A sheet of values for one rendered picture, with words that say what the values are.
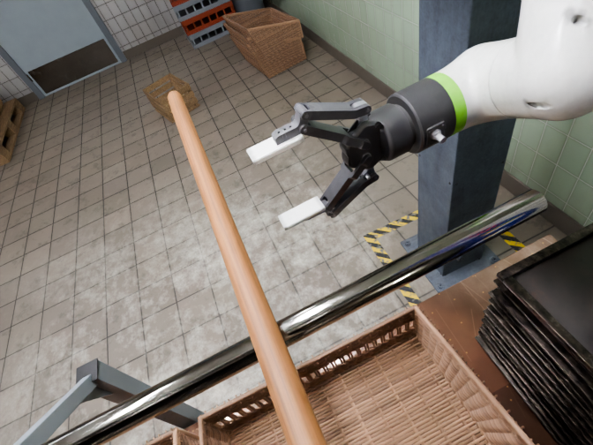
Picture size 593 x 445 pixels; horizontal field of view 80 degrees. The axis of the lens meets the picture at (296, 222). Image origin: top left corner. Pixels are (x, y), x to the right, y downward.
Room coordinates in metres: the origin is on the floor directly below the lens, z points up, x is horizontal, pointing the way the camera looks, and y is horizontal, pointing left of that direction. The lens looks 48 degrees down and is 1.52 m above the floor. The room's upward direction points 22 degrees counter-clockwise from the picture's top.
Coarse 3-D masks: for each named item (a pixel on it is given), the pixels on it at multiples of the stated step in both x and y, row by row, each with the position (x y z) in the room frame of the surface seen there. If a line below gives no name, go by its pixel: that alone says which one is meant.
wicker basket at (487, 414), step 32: (384, 320) 0.33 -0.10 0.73; (416, 320) 0.32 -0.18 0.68; (320, 352) 0.31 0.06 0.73; (384, 352) 0.31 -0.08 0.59; (416, 352) 0.28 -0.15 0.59; (448, 352) 0.21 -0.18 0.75; (320, 384) 0.30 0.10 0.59; (352, 384) 0.27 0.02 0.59; (384, 384) 0.24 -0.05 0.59; (416, 384) 0.22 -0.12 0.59; (448, 384) 0.19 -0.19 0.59; (480, 384) 0.13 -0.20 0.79; (224, 416) 0.28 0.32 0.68; (256, 416) 0.29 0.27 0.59; (320, 416) 0.23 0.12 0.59; (352, 416) 0.20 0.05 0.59; (384, 416) 0.18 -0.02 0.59; (416, 416) 0.16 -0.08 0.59; (448, 416) 0.13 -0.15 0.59; (480, 416) 0.10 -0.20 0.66
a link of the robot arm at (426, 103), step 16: (432, 80) 0.40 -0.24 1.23; (400, 96) 0.40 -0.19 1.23; (416, 96) 0.39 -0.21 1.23; (432, 96) 0.38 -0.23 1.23; (448, 96) 0.37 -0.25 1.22; (416, 112) 0.37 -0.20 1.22; (432, 112) 0.36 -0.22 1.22; (448, 112) 0.36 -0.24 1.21; (416, 128) 0.36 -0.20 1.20; (432, 128) 0.35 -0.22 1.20; (448, 128) 0.36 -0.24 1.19; (416, 144) 0.36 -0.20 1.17; (432, 144) 0.36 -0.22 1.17
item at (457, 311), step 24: (552, 240) 0.42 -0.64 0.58; (504, 264) 0.41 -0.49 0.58; (456, 288) 0.40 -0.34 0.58; (480, 288) 0.38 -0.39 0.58; (432, 312) 0.36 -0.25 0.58; (456, 312) 0.34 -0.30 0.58; (480, 312) 0.32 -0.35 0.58; (456, 336) 0.28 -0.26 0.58; (336, 360) 0.34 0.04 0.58; (480, 360) 0.21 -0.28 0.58; (432, 384) 0.21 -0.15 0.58; (504, 384) 0.15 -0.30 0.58; (504, 408) 0.11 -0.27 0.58; (528, 408) 0.09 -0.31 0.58; (192, 432) 0.31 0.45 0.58; (384, 432) 0.15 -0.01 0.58; (528, 432) 0.06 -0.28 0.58
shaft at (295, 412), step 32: (192, 128) 0.59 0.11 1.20; (192, 160) 0.49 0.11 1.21; (224, 224) 0.33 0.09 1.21; (224, 256) 0.28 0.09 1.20; (256, 288) 0.22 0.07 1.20; (256, 320) 0.18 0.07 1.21; (256, 352) 0.15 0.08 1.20; (288, 352) 0.14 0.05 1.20; (288, 384) 0.11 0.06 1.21; (288, 416) 0.09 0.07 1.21
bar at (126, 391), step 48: (528, 192) 0.22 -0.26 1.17; (432, 240) 0.21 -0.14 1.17; (480, 240) 0.19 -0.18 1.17; (384, 288) 0.18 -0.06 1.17; (288, 336) 0.17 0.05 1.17; (96, 384) 0.34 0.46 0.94; (144, 384) 0.38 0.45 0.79; (192, 384) 0.16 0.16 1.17; (48, 432) 0.23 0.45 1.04; (96, 432) 0.15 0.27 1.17
